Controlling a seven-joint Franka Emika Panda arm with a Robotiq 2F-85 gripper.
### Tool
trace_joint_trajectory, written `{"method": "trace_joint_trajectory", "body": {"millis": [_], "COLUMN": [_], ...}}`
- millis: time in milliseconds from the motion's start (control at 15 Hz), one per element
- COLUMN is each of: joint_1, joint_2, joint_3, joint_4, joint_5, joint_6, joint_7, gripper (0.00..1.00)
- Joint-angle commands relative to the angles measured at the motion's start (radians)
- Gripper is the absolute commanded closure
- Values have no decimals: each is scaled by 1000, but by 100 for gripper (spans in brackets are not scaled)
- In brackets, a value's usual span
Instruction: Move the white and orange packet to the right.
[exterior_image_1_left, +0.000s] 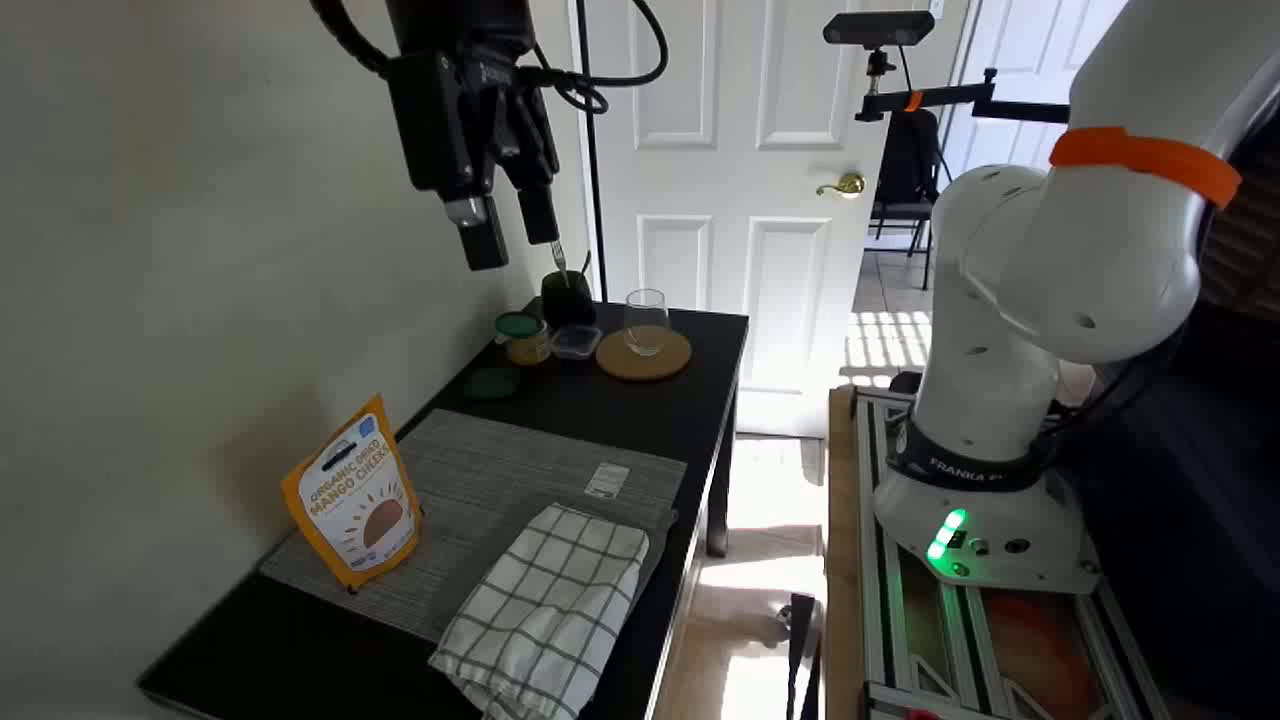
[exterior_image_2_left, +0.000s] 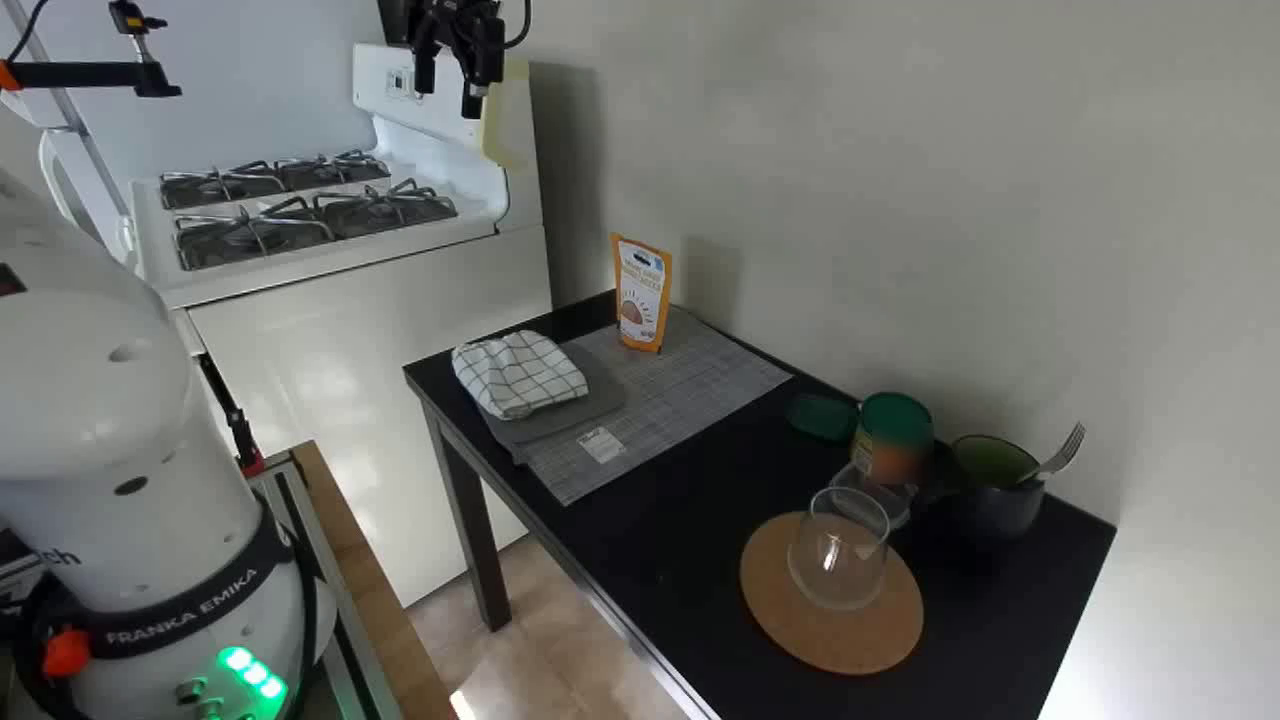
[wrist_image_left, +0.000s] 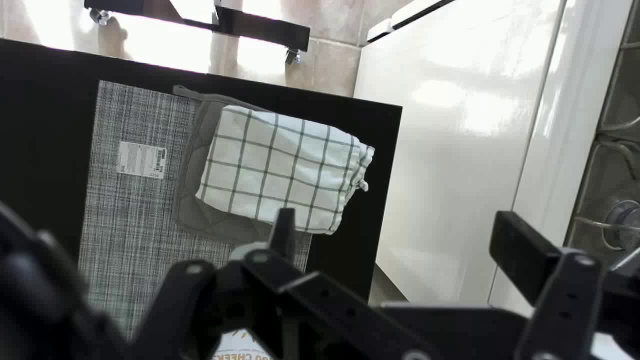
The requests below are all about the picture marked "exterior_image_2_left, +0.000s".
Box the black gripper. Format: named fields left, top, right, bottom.
left=396, top=0, right=511, bottom=124

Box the white and orange mango packet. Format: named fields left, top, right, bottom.
left=609, top=231, right=677, bottom=360

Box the black stove burner grate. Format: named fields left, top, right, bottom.
left=157, top=146, right=396, bottom=215
left=170, top=176, right=465, bottom=278

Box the white gas stove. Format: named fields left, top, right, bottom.
left=123, top=35, right=561, bottom=613

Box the white checkered dish towel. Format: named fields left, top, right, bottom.
left=447, top=329, right=590, bottom=426

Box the grey woven placemat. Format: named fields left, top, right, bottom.
left=485, top=310, right=794, bottom=511

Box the black table leg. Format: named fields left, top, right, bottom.
left=418, top=406, right=519, bottom=637

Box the loose green lid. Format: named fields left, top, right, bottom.
left=778, top=390, right=858, bottom=448

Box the wooden edged robot stand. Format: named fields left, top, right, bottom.
left=249, top=441, right=458, bottom=720

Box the clear plastic container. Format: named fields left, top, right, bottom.
left=829, top=461, right=922, bottom=539

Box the clear glass bowl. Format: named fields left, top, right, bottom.
left=785, top=486, right=895, bottom=615

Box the round cork mat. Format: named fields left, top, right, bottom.
left=736, top=510, right=928, bottom=679

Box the dark green mug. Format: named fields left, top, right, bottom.
left=943, top=431, right=1053, bottom=544

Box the metal spoon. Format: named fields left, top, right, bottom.
left=1016, top=421, right=1089, bottom=493

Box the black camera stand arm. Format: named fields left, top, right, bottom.
left=0, top=0, right=184, bottom=104

